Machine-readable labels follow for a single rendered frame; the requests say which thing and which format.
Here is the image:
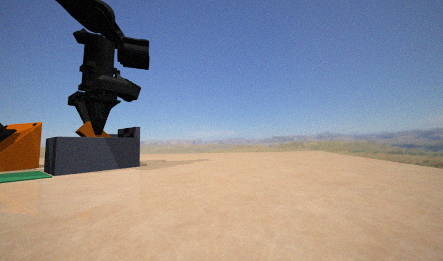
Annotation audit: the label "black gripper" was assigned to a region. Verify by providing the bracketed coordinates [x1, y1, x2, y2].
[67, 57, 132, 136]

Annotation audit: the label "orange l-shaped part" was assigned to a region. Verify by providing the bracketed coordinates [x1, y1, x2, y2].
[75, 121, 110, 137]

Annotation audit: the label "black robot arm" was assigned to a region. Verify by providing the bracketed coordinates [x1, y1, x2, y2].
[56, 0, 150, 102]

